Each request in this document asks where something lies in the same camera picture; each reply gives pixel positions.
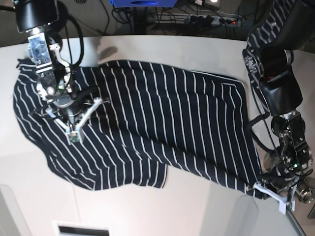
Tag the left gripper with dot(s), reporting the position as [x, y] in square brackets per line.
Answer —
[278, 178]

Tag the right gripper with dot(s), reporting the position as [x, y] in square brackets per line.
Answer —
[69, 109]

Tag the navy white striped t-shirt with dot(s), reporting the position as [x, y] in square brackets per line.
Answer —
[156, 116]

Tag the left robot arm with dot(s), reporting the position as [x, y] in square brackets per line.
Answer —
[279, 128]

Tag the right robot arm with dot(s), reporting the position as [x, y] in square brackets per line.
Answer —
[43, 20]

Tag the stainless steel water bottle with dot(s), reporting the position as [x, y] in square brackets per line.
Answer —
[273, 158]

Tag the blue box with oval hole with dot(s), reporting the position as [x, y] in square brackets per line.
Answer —
[143, 3]

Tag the white power strip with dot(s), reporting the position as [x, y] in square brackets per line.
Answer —
[183, 18]

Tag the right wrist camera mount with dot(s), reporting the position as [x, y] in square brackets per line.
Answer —
[72, 131]

